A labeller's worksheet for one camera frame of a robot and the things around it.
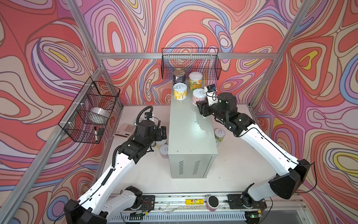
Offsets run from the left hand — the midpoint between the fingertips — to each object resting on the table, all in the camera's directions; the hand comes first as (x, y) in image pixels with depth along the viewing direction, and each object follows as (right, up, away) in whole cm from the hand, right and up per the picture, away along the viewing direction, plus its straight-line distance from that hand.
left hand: (160, 127), depth 75 cm
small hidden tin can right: (+35, -12, +16) cm, 40 cm away
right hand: (+23, +13, -2) cm, 26 cm away
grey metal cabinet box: (+16, -8, -19) cm, 26 cm away
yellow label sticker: (+19, -39, -3) cm, 43 cm away
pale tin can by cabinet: (+4, -9, -19) cm, 21 cm away
